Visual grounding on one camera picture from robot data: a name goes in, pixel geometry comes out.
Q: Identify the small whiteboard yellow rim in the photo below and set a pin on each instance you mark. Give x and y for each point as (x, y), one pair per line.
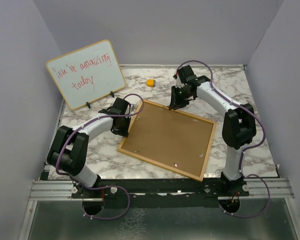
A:
(87, 74)

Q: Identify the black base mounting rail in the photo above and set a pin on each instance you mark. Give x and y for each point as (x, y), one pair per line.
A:
(162, 193)

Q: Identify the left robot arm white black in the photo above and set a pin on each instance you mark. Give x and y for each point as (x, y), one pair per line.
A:
(70, 144)

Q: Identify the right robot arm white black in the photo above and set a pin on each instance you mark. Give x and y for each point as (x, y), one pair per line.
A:
(239, 126)

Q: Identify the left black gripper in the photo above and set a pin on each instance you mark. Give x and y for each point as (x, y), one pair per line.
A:
(124, 132)

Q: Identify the yellow picture frame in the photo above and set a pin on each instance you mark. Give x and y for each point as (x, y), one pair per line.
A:
(171, 139)

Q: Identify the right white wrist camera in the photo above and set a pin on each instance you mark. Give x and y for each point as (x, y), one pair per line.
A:
(178, 83)

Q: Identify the aluminium extrusion rail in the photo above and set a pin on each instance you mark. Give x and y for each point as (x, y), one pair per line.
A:
(51, 190)

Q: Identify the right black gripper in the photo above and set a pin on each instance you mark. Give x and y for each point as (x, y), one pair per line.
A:
(175, 103)

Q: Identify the yellow grey eraser block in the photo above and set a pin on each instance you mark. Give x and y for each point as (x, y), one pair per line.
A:
(151, 83)

